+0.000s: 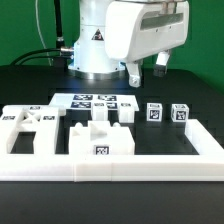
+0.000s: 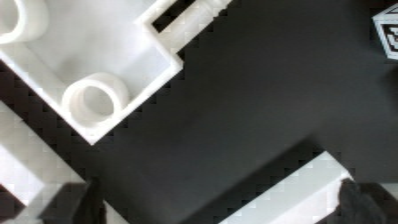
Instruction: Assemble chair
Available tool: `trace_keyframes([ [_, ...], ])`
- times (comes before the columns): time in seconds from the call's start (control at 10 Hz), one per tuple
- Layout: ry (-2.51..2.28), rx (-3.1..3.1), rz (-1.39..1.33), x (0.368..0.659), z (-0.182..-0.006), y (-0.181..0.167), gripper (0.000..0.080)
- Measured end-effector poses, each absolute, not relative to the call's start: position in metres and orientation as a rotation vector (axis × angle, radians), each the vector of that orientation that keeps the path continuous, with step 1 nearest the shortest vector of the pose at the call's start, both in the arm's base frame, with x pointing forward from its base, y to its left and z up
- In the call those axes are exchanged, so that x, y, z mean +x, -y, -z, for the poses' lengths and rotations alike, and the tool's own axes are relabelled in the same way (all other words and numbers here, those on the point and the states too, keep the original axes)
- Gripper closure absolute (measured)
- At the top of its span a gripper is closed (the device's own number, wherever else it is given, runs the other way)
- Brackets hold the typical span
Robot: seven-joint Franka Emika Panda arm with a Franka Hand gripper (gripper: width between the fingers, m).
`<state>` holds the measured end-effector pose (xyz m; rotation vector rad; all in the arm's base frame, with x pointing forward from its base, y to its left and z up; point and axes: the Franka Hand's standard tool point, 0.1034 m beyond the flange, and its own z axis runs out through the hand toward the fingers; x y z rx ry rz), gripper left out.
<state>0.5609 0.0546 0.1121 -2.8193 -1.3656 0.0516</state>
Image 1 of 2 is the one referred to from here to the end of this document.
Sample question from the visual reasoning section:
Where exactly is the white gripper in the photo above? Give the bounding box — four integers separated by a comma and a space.
105, 0, 189, 88

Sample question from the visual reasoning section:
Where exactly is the white chair seat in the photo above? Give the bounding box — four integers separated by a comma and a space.
68, 121, 135, 156

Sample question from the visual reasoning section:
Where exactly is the white tagged cube left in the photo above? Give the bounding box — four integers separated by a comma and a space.
147, 103, 163, 122

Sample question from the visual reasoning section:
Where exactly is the white tagged cube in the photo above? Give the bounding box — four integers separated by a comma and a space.
171, 104, 189, 122
147, 103, 163, 122

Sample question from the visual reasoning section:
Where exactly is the white tagged cube right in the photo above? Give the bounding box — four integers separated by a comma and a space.
171, 104, 189, 122

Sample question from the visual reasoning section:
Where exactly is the white marker base sheet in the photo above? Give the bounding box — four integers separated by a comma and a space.
50, 93, 139, 111

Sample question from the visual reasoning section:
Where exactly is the black cable lower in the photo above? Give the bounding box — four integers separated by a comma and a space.
19, 54, 75, 66

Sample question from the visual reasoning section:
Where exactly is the black cable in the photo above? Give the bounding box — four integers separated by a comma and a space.
9, 48, 75, 66
19, 54, 75, 66

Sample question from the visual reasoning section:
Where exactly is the thin white cable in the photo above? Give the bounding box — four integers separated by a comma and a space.
34, 0, 54, 67

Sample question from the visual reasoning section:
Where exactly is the white U-shaped fence frame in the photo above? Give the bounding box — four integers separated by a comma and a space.
0, 119, 224, 182

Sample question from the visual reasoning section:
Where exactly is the white chair back frame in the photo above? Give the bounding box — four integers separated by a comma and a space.
0, 105, 66, 156

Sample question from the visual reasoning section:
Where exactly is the black cable upper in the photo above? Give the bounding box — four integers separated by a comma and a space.
9, 48, 75, 66

